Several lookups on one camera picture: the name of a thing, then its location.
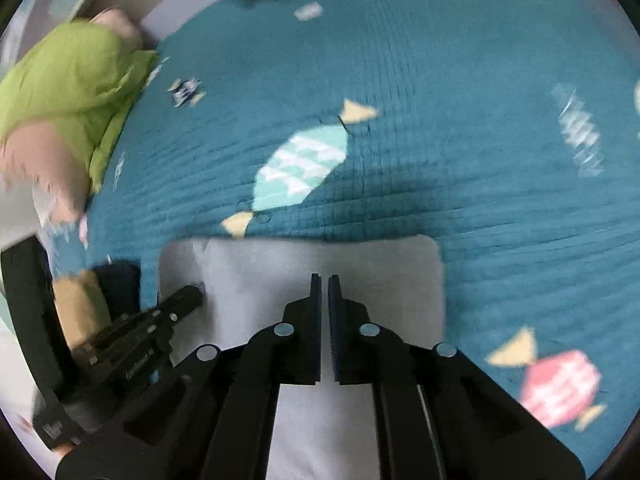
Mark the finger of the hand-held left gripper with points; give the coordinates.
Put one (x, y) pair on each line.
(180, 305)

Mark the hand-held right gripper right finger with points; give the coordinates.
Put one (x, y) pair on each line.
(334, 340)

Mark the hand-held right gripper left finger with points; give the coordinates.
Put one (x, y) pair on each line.
(315, 340)

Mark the grey and navy zip jacket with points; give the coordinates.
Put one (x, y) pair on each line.
(300, 260)

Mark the beige folded clothes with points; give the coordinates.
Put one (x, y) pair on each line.
(82, 310)

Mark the dark folded cloth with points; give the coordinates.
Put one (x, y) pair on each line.
(117, 285)

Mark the white pillow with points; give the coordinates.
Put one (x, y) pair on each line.
(20, 215)

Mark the pink printed pillow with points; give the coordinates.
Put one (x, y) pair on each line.
(45, 160)

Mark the teal candy-print bed sheet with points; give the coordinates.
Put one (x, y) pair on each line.
(450, 160)

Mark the green quilt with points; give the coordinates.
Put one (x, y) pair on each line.
(65, 75)

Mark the pale pink pillow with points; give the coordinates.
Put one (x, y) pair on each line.
(120, 24)

